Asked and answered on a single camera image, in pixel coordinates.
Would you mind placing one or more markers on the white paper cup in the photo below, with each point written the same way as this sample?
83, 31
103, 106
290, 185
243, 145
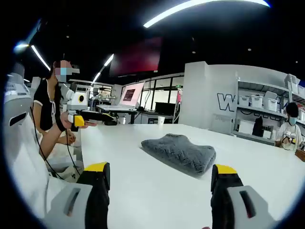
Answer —
161, 120

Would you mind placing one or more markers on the white chest device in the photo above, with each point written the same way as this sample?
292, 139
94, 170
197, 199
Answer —
16, 105

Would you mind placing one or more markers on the black monitor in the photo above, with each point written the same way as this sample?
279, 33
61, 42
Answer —
164, 108

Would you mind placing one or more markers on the white open laptop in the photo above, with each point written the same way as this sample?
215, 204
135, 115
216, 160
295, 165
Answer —
131, 95

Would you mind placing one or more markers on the group of white storage bins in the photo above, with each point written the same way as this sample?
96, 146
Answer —
270, 102

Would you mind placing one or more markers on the long ceiling light strip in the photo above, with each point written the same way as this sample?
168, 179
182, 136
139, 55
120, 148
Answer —
190, 8

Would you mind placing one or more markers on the black wristband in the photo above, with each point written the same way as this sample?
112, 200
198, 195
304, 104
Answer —
60, 126

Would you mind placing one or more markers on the pink hanging cloth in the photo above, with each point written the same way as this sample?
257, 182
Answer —
179, 99

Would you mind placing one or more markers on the person's left hand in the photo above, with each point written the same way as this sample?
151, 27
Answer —
64, 118

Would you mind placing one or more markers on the dark counter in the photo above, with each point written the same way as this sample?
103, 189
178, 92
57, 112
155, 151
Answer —
152, 118

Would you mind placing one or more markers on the white cardboard box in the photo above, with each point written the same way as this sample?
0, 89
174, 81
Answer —
246, 127

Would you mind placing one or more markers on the black framed glass partition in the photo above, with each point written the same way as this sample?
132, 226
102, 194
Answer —
162, 88

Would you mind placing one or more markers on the grey towel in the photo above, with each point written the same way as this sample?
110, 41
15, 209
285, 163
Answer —
181, 152

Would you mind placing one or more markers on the black bag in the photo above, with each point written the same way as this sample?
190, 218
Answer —
257, 127

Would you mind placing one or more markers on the grey metal shelf unit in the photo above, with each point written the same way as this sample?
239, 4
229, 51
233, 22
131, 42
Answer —
262, 109

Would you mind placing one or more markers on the short ceiling light strip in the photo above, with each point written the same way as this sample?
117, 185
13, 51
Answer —
40, 58
108, 59
96, 76

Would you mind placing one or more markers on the red hanging screen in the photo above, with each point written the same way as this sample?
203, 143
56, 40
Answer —
138, 57

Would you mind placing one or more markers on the wooden tray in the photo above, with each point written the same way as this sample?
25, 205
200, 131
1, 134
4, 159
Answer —
300, 154

